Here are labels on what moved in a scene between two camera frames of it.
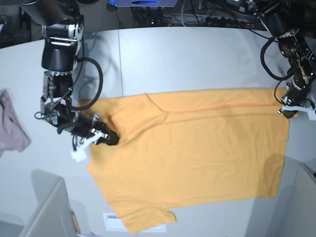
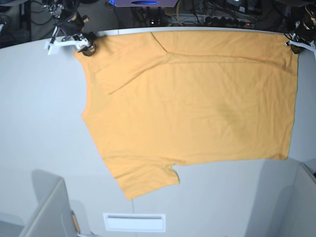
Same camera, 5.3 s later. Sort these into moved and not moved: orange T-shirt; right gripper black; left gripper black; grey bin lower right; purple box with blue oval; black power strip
Moved: orange T-shirt; left gripper black; right gripper black
Not moved: purple box with blue oval; black power strip; grey bin lower right
